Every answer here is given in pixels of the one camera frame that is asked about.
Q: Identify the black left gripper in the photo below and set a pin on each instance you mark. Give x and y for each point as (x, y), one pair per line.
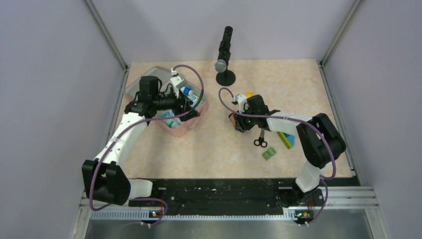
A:
(181, 100)

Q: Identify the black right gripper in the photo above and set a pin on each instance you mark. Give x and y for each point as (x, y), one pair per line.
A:
(241, 125)

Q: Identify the brown bottle orange cap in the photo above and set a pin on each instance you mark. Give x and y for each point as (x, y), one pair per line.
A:
(233, 119)

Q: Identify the pink medicine kit case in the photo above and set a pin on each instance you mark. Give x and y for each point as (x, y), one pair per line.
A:
(145, 91)

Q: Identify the blue white dropper bottle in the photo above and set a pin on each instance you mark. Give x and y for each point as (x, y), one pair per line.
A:
(187, 91)

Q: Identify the white bottle green label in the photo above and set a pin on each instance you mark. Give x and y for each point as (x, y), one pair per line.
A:
(172, 123)

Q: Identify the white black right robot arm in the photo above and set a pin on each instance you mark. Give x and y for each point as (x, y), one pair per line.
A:
(321, 142)

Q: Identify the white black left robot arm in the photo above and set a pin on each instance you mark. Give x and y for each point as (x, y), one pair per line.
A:
(104, 178)

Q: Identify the small green box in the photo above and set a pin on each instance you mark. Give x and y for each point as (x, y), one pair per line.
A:
(269, 153)

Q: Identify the black microphone on stand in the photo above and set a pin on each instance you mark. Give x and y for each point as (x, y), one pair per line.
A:
(224, 77)

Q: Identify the colourful toy block stack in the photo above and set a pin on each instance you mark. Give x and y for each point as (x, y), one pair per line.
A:
(287, 139)

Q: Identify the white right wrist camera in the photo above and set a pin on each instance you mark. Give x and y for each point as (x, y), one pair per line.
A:
(240, 100)

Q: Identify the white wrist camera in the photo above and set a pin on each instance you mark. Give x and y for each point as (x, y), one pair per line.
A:
(175, 81)
(240, 100)

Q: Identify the black handled scissors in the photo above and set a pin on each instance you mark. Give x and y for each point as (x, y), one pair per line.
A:
(260, 141)

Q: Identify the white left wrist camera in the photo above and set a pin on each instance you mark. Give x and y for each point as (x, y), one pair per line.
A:
(175, 81)

